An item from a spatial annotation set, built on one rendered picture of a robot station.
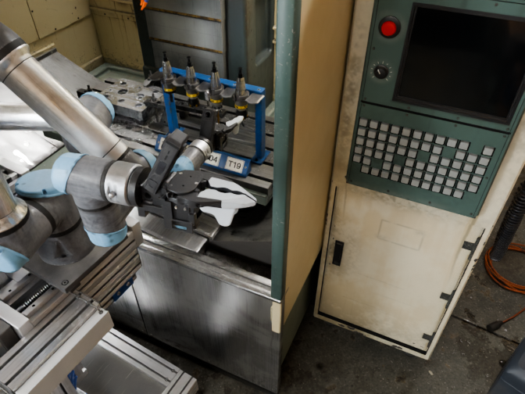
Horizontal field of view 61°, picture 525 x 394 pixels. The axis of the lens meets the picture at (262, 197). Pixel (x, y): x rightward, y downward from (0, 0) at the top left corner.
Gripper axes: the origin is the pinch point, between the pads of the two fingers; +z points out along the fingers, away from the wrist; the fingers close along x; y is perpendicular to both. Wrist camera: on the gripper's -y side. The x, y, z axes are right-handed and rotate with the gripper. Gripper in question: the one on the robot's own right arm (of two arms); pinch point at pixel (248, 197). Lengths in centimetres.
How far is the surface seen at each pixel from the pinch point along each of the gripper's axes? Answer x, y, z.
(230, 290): -51, 78, -21
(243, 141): -117, 53, -38
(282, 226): -41, 37, -2
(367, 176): -80, 39, 19
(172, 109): -111, 40, -69
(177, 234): -74, 78, -52
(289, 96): -35.6, -3.7, -1.6
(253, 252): -73, 78, -19
